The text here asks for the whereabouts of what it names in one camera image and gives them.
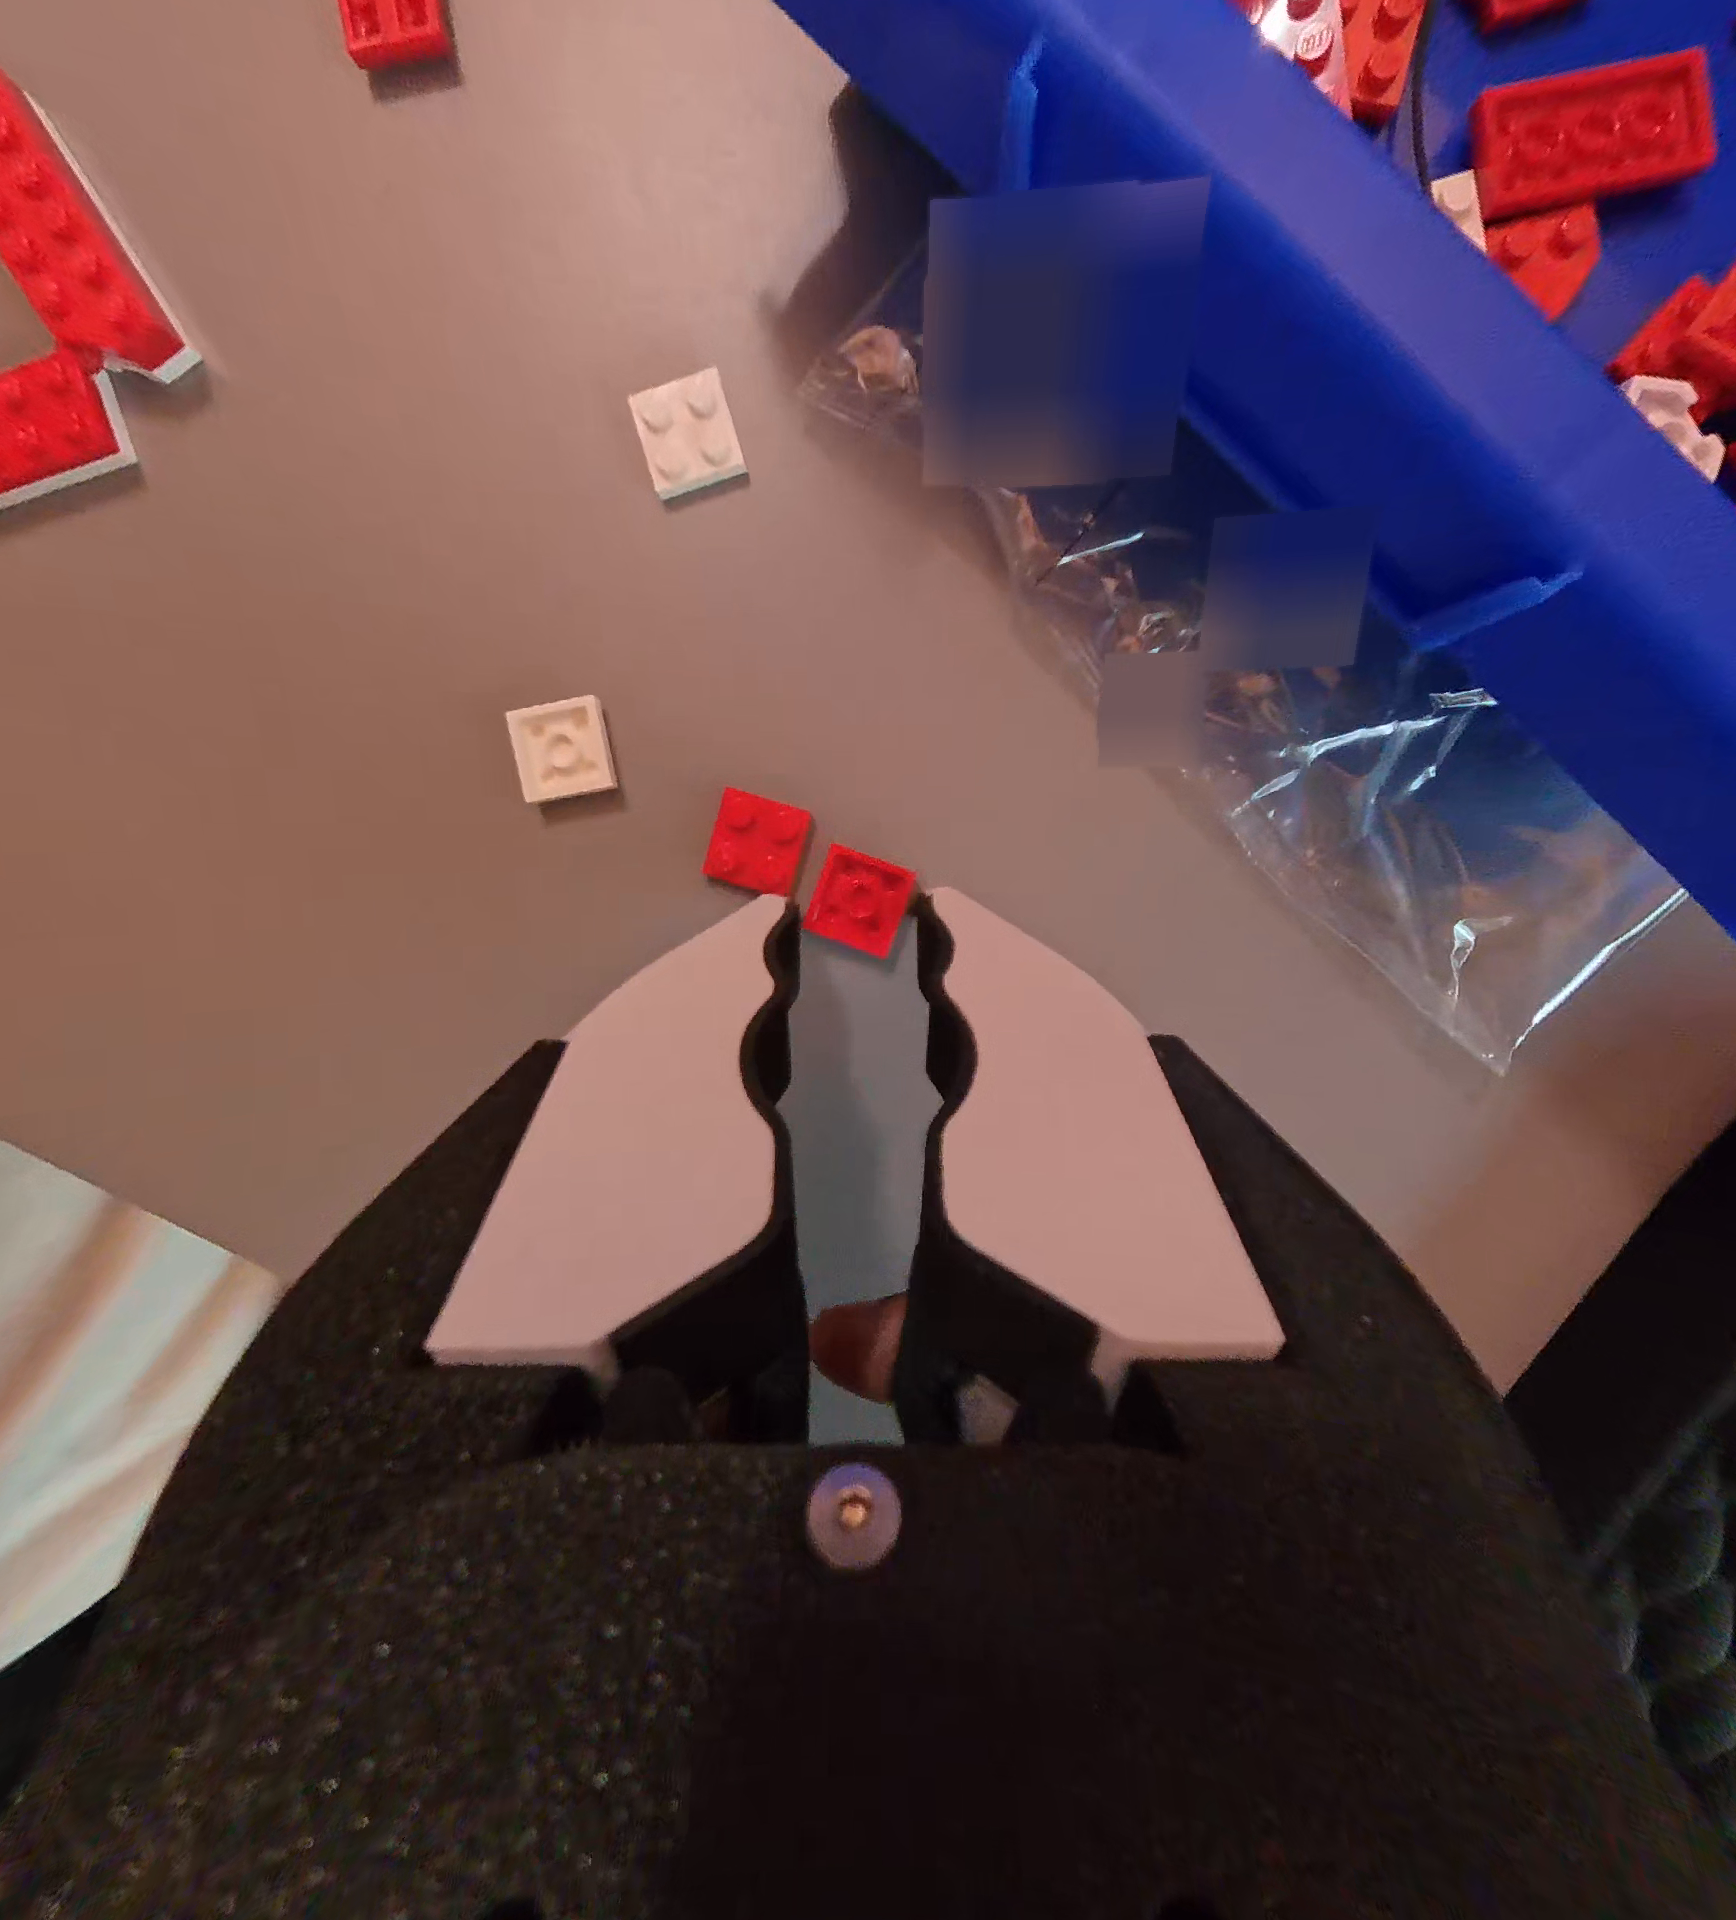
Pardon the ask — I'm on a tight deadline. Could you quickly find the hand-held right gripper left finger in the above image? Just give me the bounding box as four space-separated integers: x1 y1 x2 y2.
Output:
423 895 811 1381

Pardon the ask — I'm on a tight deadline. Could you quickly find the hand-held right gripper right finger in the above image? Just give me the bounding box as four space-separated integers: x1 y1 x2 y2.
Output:
899 884 1288 1402

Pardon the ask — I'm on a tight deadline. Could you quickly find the red square brick plate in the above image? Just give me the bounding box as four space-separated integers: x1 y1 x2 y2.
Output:
703 787 819 899
803 845 921 962

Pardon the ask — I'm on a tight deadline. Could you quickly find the blue plastic bin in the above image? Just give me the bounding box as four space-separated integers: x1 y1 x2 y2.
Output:
771 0 1736 962

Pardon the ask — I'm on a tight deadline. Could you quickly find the person's right hand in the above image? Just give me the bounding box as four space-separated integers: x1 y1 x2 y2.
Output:
811 1296 914 1404

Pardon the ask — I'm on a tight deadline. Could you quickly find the white square brick plate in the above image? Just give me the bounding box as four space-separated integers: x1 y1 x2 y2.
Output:
504 693 622 807
626 366 752 504
1617 376 1729 482

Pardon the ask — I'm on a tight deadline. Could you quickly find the clear plastic bag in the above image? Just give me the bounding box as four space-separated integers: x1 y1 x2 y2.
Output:
793 309 1697 1074

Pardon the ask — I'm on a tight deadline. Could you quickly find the person's white clothing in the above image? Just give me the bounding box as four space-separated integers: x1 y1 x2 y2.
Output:
0 1095 286 1728

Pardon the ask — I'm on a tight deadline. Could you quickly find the black bumpy foam pad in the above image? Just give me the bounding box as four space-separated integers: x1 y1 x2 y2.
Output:
1506 1050 1736 1920

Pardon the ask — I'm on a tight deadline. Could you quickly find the pile of red bricks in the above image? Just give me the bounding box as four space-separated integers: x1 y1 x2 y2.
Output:
1243 0 1736 546

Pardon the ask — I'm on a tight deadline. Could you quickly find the red rectangular brick plate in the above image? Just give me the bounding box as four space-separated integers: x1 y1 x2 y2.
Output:
337 0 453 72

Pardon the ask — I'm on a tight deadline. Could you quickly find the thin black cable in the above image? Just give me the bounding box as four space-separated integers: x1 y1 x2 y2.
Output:
1386 0 1443 189

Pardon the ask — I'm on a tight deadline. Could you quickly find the red brick heart frame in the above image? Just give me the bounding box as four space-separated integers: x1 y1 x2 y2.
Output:
0 53 205 546

